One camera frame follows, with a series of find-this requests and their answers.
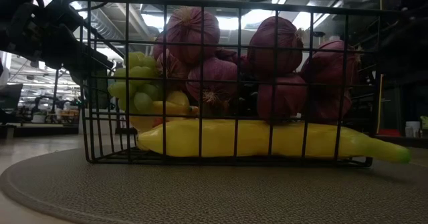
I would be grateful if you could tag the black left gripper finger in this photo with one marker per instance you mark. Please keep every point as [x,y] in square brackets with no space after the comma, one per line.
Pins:
[100,61]

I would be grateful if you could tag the green grape bunch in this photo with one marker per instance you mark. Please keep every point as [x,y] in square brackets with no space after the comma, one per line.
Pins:
[143,73]

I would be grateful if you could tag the yellow bell pepper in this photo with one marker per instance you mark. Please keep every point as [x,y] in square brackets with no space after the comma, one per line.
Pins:
[177,100]

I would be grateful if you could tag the purple onion braid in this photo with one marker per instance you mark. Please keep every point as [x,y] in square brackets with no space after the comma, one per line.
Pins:
[187,33]

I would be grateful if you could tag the yellow banana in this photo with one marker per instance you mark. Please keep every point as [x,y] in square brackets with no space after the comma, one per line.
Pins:
[250,138]

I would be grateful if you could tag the black monitor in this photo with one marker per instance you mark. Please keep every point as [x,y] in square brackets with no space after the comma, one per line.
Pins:
[10,97]

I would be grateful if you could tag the white plastic container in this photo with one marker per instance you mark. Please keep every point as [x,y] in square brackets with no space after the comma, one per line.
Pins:
[413,130]

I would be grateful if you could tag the white bucket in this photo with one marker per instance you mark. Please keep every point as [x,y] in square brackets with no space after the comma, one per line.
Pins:
[38,118]

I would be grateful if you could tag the round grey placemat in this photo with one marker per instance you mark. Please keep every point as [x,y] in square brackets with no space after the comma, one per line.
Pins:
[214,194]

